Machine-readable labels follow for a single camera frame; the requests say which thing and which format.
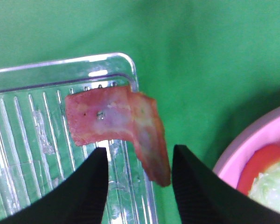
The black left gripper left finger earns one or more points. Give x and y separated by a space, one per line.
80 199

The bacon strip from container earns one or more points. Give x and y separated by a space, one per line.
117 113

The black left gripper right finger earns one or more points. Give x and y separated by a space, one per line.
203 198

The pink plate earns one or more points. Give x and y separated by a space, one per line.
264 131

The green lettuce leaf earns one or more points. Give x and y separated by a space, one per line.
266 188

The green tablecloth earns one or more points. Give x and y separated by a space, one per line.
213 66

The clear left plastic container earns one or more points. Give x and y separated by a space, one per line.
37 152

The bread slice bottom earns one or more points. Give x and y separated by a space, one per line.
260 162

